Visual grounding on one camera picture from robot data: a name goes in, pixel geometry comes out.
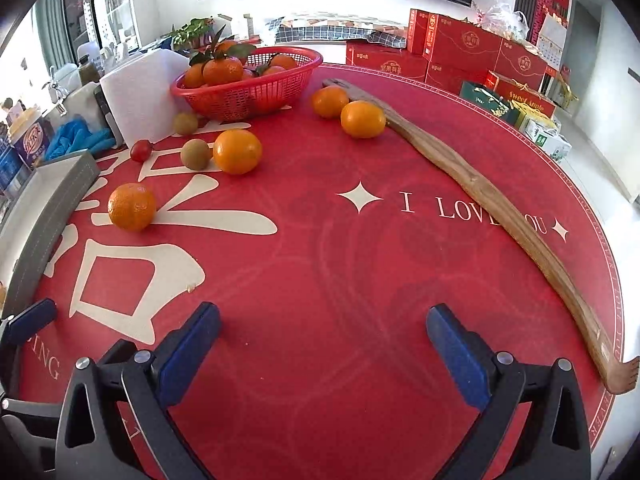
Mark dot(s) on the red tomato with stem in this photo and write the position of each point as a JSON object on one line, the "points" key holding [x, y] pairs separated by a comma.
{"points": [[141, 149]]}

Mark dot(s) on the blue disposable gloves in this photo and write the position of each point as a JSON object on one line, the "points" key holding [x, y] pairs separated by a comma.
{"points": [[75, 137]]}

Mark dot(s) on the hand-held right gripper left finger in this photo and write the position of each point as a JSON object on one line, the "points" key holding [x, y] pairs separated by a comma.
{"points": [[192, 350]]}

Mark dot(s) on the red plastic basket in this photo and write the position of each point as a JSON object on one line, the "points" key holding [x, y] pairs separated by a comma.
{"points": [[250, 97]]}

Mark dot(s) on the small white card box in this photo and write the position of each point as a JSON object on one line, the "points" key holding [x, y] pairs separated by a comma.
{"points": [[247, 27]]}

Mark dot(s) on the pile of leafy mandarins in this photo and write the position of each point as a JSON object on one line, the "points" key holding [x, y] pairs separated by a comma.
{"points": [[222, 70]]}

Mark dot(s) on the grey tray white interior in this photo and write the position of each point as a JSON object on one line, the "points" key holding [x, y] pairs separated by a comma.
{"points": [[45, 210]]}

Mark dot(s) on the chrome tap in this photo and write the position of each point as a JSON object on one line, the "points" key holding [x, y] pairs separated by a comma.
{"points": [[56, 95]]}

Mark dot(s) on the wooden back scratcher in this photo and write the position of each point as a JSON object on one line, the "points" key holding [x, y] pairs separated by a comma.
{"points": [[500, 205]]}

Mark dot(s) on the white paper towel roll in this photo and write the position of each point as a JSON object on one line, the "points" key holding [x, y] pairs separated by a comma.
{"points": [[145, 95]]}

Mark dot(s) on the white desk calendar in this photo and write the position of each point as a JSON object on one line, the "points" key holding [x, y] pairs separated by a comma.
{"points": [[552, 40]]}

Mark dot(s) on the large smooth orange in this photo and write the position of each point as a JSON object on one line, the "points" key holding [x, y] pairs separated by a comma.
{"points": [[237, 151]]}

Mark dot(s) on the dimpled mandarin orange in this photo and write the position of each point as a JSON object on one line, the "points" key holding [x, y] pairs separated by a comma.
{"points": [[132, 206]]}

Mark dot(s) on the kiwi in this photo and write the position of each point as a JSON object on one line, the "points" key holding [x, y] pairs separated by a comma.
{"points": [[185, 122], [195, 154]]}

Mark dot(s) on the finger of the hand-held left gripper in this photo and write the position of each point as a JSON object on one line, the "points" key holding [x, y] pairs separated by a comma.
{"points": [[30, 321], [30, 407]]}

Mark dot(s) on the green gift box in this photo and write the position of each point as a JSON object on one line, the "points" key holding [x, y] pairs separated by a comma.
{"points": [[485, 100]]}

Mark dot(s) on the purple instant noodle cup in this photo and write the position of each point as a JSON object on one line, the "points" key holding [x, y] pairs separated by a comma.
{"points": [[34, 142]]}

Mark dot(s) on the potted green plant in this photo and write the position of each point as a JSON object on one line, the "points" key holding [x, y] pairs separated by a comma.
{"points": [[192, 32]]}

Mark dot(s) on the clear plastic bag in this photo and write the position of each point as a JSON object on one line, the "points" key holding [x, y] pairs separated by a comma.
{"points": [[502, 20]]}

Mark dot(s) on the white round container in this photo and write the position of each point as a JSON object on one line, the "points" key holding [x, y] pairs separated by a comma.
{"points": [[65, 75]]}

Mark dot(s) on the red cardboard box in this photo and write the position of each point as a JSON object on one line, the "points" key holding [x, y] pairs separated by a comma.
{"points": [[450, 79], [417, 32], [522, 65], [465, 40], [385, 62]]}

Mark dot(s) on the checkered cloth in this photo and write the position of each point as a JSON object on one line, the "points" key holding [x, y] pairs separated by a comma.
{"points": [[330, 30]]}

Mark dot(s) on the white storage box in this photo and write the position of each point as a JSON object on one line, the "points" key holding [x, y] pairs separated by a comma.
{"points": [[82, 105]]}

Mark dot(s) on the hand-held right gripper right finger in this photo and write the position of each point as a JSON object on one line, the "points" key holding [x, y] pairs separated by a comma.
{"points": [[457, 355]]}

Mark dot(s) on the brown bottle black cap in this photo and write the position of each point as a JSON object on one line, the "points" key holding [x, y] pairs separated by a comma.
{"points": [[89, 72]]}

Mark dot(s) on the black rectangular device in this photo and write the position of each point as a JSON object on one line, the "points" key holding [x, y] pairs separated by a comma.
{"points": [[111, 120]]}

